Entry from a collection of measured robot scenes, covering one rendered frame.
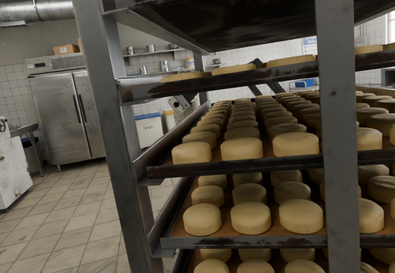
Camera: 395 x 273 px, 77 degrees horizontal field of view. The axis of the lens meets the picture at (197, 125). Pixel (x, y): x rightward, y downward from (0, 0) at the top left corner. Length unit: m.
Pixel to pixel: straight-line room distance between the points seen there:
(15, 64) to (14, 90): 0.51
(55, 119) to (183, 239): 4.75
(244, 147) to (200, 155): 0.05
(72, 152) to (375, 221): 4.90
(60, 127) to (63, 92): 0.61
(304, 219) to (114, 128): 0.24
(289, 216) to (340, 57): 0.18
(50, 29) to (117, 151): 5.77
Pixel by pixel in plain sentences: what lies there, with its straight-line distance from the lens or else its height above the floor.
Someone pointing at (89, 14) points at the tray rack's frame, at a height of 1.40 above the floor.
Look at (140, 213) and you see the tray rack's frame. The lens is 0.31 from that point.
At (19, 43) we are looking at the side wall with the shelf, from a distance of 6.17.
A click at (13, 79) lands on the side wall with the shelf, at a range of 6.18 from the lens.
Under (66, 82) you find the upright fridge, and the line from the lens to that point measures 4.91.
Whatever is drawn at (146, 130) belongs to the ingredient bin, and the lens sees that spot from 5.08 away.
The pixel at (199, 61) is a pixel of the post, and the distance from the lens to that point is 0.86.
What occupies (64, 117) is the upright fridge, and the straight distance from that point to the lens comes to 4.96.
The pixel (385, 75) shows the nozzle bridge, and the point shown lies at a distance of 2.76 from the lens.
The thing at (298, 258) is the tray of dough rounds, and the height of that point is 1.06.
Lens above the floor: 1.32
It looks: 10 degrees down
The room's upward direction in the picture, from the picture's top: 8 degrees counter-clockwise
